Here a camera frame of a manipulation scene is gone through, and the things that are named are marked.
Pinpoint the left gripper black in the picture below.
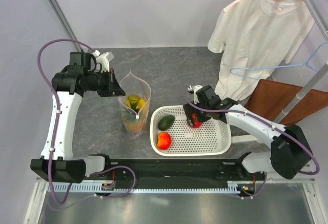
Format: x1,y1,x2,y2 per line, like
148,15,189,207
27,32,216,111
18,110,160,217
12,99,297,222
84,68,125,97

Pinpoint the red apple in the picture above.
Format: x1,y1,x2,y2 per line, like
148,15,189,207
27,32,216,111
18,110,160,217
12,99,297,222
188,113,202,129

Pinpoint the clear zip top bag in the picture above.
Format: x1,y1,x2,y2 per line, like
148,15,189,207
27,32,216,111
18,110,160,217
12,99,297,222
118,72,152,138

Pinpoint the orange toy pineapple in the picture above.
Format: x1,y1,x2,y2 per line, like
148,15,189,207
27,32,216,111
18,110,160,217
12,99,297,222
122,95,148,133

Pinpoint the green avocado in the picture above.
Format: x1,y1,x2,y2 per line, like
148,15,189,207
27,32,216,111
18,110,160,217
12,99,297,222
157,115,175,131

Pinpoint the red orange peach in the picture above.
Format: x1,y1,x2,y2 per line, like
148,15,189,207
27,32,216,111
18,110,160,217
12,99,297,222
157,132,172,150

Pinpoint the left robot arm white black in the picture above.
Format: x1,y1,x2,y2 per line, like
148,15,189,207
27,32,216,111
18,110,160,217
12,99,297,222
30,51,125,183

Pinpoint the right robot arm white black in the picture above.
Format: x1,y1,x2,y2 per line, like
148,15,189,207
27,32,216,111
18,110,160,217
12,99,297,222
183,85,320,180

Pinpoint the white perforated plastic basket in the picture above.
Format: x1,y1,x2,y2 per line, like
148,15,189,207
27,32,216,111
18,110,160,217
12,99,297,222
150,105,231,157

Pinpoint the brown cloth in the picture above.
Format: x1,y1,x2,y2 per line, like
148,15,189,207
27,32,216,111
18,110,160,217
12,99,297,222
245,79,327,126

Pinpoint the white t-shirt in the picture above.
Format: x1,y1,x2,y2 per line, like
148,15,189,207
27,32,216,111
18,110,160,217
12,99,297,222
208,0,314,101

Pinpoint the silver clothes rack pole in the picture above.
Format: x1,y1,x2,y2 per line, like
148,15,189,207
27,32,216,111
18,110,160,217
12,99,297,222
274,62,327,123

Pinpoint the blue clothes hanger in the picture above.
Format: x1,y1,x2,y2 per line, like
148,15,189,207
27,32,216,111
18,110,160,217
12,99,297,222
230,41,327,80

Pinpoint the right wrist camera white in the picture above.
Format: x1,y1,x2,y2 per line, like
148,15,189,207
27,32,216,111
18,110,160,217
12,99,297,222
187,85,202,105

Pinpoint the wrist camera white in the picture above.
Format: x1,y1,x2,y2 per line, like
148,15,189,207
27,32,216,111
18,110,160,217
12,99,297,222
187,85,202,105
92,50,114,72

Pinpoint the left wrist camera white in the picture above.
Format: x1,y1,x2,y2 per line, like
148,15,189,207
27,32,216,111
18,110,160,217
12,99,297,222
92,50,114,72

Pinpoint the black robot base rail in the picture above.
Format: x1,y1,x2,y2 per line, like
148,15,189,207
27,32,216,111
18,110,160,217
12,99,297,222
105,155,264,190

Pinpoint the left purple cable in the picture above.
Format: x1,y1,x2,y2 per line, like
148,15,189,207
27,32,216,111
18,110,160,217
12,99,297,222
37,38,95,204

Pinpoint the purple cable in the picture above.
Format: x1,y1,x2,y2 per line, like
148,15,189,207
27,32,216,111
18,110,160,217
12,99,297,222
183,87,320,199
37,38,95,204

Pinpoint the white cable duct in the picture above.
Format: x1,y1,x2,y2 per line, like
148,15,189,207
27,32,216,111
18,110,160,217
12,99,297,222
47,180,255,194

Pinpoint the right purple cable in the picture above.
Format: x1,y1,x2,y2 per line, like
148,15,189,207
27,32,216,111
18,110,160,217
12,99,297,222
183,87,320,199

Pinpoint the aluminium frame post left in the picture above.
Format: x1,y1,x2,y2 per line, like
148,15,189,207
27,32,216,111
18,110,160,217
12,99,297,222
48,0,77,40

